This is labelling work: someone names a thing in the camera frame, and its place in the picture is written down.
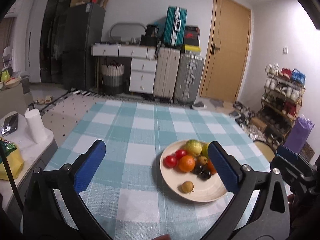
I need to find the orange tangerine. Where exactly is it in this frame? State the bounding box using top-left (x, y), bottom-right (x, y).
top-left (207, 159), bottom-right (216, 175)
top-left (178, 155), bottom-right (195, 173)

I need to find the dark purple plum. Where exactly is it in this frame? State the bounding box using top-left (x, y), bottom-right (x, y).
top-left (200, 170), bottom-right (212, 181)
top-left (193, 164), bottom-right (203, 176)

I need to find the brown longan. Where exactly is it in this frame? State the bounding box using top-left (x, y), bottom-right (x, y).
top-left (197, 155), bottom-right (208, 166)
top-left (181, 181), bottom-right (194, 193)

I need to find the red cherry tomato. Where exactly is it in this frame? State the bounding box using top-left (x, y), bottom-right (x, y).
top-left (163, 155), bottom-right (177, 168)
top-left (175, 149), bottom-right (187, 161)

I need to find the person's right hand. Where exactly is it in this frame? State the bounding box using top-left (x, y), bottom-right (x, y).
top-left (287, 193), bottom-right (298, 210)

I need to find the yellow-green guava right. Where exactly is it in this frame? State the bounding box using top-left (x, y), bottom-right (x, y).
top-left (202, 143), bottom-right (210, 159)

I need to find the yellow-green guava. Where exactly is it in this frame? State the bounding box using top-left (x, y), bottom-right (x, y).
top-left (184, 140), bottom-right (202, 158)
top-left (202, 143), bottom-right (210, 159)

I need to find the cream round plate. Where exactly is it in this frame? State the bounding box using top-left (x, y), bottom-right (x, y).
top-left (159, 140), bottom-right (227, 203)

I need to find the round stool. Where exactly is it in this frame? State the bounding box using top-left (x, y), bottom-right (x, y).
top-left (253, 140), bottom-right (276, 163)

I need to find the orange tangerine on plate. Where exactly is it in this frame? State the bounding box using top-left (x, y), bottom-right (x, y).
top-left (178, 155), bottom-right (195, 173)

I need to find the yellow-green guava left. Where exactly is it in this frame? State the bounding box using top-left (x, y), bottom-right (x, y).
top-left (184, 140), bottom-right (202, 158)

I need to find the blue white checkered tablecloth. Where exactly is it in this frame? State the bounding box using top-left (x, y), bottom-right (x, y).
top-left (47, 100), bottom-right (270, 239)

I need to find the purple bag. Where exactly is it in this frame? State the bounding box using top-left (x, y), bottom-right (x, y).
top-left (284, 114), bottom-right (315, 153)

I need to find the red cherry tomato on plate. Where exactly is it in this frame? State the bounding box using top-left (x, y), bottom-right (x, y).
top-left (175, 149), bottom-right (187, 161)

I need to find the white paper towel roll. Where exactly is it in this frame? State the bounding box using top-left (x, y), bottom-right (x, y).
top-left (24, 108), bottom-right (47, 144)

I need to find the yellow snack bag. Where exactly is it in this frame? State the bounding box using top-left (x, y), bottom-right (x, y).
top-left (1, 137), bottom-right (24, 179)

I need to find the metal shoe rack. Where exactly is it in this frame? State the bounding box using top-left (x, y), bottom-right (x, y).
top-left (258, 63), bottom-right (306, 148)

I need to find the striped laundry basket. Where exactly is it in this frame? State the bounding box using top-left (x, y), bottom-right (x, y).
top-left (101, 61), bottom-right (125, 95)

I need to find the silver suitcase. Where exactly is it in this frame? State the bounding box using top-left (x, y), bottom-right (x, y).
top-left (174, 53), bottom-right (204, 105)

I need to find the white drawer desk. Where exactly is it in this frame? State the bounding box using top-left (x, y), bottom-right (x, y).
top-left (92, 43), bottom-right (157, 94)

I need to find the wooden door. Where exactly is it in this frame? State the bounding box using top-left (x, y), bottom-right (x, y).
top-left (199, 0), bottom-right (252, 102)

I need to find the beige suitcase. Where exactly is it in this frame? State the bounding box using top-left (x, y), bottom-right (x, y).
top-left (153, 47), bottom-right (181, 100)

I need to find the black shoe boxes stack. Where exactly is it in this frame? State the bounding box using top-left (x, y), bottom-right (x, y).
top-left (181, 25), bottom-right (201, 55)

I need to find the oval mirror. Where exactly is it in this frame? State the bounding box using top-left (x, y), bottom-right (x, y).
top-left (109, 22), bottom-right (146, 44)

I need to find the black refrigerator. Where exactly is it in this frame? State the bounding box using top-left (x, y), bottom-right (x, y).
top-left (62, 3), bottom-right (105, 90)

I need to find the teal suitcase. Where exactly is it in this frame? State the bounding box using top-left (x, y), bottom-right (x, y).
top-left (163, 7), bottom-right (187, 47)

